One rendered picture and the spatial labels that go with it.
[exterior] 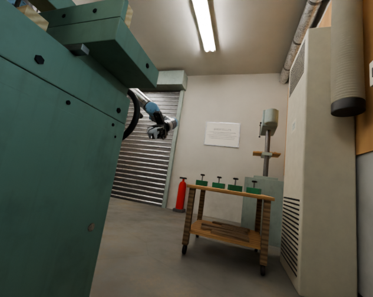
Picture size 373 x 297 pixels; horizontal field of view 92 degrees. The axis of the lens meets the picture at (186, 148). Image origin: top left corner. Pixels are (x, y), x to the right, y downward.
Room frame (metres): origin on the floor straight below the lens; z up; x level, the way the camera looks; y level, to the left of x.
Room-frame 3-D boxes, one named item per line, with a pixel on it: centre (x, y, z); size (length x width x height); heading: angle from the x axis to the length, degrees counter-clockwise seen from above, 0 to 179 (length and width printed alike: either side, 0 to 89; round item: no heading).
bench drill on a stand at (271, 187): (2.30, -1.04, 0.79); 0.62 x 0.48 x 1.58; 160
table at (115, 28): (0.59, 0.43, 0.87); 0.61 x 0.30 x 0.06; 72
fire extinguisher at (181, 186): (3.34, -0.03, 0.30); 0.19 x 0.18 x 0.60; 163
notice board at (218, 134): (3.25, -0.61, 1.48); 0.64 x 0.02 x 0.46; 73
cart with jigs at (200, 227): (1.67, -0.44, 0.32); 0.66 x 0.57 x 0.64; 73
